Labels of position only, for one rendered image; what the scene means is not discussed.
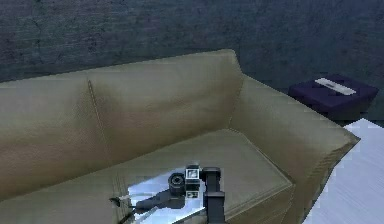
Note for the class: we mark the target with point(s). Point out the dark purple tissue box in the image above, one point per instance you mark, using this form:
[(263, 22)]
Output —
[(320, 98)]

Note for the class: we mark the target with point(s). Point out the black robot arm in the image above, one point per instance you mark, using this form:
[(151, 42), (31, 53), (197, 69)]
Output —
[(214, 203)]

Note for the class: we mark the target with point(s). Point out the silver laptop computer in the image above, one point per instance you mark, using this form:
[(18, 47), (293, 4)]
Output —
[(155, 186)]

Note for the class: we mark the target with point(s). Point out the beige sofa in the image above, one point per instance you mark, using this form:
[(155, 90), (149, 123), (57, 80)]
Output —
[(160, 110)]

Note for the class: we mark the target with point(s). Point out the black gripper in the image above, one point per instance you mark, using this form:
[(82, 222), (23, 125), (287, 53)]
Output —
[(176, 182)]

